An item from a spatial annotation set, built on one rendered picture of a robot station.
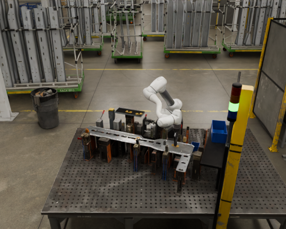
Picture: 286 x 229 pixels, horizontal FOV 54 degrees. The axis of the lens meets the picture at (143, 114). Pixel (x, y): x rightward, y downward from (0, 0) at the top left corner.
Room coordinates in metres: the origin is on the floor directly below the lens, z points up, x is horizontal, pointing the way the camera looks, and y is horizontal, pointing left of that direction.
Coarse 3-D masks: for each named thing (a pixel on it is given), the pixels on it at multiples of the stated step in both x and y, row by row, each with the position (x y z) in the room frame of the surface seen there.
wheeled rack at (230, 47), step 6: (228, 0) 10.41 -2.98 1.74; (270, 0) 10.44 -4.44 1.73; (234, 6) 10.04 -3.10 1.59; (240, 6) 10.05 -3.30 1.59; (246, 6) 9.83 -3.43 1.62; (258, 6) 10.07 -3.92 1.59; (264, 6) 9.84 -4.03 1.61; (270, 6) 9.80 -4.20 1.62; (234, 18) 9.48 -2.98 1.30; (228, 24) 10.40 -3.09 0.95; (234, 24) 10.39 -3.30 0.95; (246, 24) 10.39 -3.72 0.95; (252, 24) 10.39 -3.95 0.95; (228, 36) 10.38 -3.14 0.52; (222, 42) 10.40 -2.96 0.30; (228, 48) 9.67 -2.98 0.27; (234, 48) 9.56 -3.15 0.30; (240, 48) 9.58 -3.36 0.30; (246, 48) 9.58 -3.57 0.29; (252, 48) 9.58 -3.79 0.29; (258, 48) 9.59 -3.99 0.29
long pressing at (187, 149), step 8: (88, 128) 3.07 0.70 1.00; (96, 128) 3.07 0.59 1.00; (104, 128) 3.06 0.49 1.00; (104, 136) 2.88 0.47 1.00; (112, 136) 2.88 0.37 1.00; (120, 136) 2.87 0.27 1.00; (128, 136) 2.87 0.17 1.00; (136, 136) 2.87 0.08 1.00; (144, 144) 2.70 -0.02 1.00; (152, 144) 2.70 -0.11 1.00; (160, 144) 2.69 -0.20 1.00; (168, 144) 2.69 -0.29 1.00; (184, 144) 2.69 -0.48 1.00; (176, 152) 2.54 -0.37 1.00; (184, 152) 2.54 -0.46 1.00
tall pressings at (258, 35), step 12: (252, 0) 10.29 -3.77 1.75; (264, 0) 9.99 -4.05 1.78; (276, 0) 9.77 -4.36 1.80; (240, 12) 10.25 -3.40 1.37; (252, 12) 9.99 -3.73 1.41; (264, 12) 9.95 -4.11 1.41; (276, 12) 9.74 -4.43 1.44; (240, 24) 9.95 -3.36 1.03; (264, 24) 10.17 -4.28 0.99; (240, 36) 9.86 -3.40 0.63; (252, 36) 10.19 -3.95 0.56; (264, 36) 9.97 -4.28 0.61
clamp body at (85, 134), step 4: (84, 132) 2.88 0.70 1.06; (84, 136) 2.79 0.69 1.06; (88, 136) 2.83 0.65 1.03; (84, 140) 2.81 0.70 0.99; (88, 140) 2.83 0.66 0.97; (84, 144) 2.80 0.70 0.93; (88, 144) 2.83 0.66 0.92; (84, 148) 2.81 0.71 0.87; (88, 148) 2.84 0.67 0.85; (84, 152) 2.81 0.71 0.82; (88, 152) 2.80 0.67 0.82; (84, 156) 2.80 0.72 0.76; (88, 156) 2.79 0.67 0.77; (92, 156) 2.86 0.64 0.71; (84, 160) 2.79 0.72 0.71; (88, 160) 2.78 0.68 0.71
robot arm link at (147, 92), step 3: (150, 87) 3.12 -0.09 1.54; (144, 90) 3.14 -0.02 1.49; (147, 90) 3.11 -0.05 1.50; (150, 90) 3.09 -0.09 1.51; (153, 90) 3.09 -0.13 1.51; (144, 93) 3.11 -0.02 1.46; (147, 93) 3.08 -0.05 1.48; (150, 93) 3.06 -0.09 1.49; (153, 93) 3.06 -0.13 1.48; (156, 93) 3.11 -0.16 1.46; (147, 96) 3.06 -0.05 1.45
